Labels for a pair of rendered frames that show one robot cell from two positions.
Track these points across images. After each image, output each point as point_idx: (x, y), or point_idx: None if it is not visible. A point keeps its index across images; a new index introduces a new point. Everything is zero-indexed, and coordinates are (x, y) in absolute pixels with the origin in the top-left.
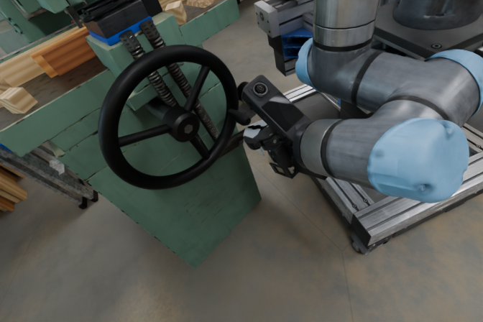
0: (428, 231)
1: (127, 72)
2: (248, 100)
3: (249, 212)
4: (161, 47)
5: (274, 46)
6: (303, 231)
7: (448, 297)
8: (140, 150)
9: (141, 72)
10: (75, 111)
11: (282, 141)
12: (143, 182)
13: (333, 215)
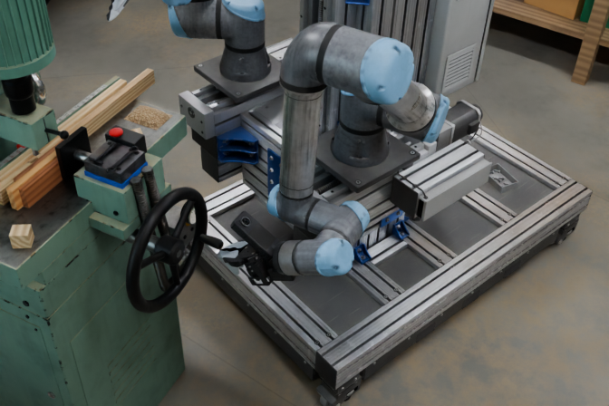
0: (403, 370)
1: (157, 214)
2: (237, 229)
3: (169, 390)
4: (154, 186)
5: (203, 144)
6: (255, 401)
7: None
8: (91, 285)
9: (164, 212)
10: (62, 244)
11: (262, 257)
12: (143, 303)
13: (293, 372)
